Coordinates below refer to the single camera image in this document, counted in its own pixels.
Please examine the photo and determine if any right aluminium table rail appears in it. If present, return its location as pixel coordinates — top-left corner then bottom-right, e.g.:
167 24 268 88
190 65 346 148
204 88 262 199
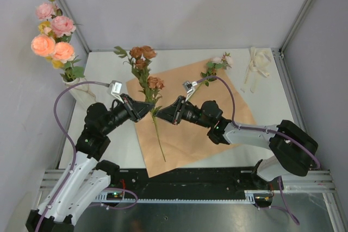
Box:
270 47 319 167

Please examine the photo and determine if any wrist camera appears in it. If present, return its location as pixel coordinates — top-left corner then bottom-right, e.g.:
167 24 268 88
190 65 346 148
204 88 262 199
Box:
108 80 123 103
183 81 198 102

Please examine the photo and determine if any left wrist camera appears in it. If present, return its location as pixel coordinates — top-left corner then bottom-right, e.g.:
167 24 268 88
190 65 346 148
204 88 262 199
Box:
108 80 123 103

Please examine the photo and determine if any pale pink blossom stem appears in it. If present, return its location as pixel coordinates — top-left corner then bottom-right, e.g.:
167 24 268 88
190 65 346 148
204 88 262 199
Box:
188 52 233 100

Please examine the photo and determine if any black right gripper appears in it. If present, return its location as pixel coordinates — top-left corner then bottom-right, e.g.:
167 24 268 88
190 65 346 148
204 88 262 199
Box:
154 96 212 129

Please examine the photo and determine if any peach rose stem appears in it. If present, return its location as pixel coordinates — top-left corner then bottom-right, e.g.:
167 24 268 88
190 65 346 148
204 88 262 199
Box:
30 34 84 82

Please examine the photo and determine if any left aluminium frame post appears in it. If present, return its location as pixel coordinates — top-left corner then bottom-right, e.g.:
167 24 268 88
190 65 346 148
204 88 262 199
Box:
58 0 91 54

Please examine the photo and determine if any grey slotted cable duct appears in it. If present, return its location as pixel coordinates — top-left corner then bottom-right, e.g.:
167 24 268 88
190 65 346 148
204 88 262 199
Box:
92 191 274 205

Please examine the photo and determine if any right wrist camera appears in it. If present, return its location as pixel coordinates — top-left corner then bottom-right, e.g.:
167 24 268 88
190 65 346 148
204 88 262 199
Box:
183 81 198 102

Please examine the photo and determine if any brown rose stem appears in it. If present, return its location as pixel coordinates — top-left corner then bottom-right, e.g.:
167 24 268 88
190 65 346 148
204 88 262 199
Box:
114 46 166 161

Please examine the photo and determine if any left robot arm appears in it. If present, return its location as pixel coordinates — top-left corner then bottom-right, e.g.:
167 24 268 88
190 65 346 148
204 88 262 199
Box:
26 94 154 231

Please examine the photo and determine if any green and peach wrapping paper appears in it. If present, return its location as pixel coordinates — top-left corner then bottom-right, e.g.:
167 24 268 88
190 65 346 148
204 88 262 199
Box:
135 60 255 177

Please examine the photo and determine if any yellow rose stem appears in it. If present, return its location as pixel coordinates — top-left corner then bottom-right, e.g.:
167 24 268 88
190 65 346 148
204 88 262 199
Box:
38 21 64 69

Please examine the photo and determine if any white ribbed ceramic vase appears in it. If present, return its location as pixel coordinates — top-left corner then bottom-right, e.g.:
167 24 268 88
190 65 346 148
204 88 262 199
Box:
63 78 97 110

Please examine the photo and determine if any pink peony stem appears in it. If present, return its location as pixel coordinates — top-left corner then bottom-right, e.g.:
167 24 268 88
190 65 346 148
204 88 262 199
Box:
35 0 76 43

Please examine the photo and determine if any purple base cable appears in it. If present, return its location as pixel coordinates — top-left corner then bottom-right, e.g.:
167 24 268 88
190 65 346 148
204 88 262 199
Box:
92 187 139 211
257 176 300 226

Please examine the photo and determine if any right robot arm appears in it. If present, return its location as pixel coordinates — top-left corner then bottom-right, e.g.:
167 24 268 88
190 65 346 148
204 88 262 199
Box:
156 96 318 189

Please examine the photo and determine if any cream printed ribbon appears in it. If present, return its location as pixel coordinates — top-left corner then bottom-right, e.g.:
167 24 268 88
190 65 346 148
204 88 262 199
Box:
241 47 272 93

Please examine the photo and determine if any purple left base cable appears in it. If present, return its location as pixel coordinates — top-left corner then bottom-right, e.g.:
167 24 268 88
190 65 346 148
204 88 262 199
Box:
92 187 139 211

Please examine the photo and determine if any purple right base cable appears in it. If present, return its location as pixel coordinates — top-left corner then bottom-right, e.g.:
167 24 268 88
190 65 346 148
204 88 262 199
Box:
257 176 300 226

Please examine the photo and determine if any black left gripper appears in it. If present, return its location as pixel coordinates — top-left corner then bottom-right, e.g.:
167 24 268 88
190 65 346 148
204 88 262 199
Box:
102 93 154 135

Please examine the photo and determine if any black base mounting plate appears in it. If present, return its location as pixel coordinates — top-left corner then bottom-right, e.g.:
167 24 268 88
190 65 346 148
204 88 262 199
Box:
111 167 279 199

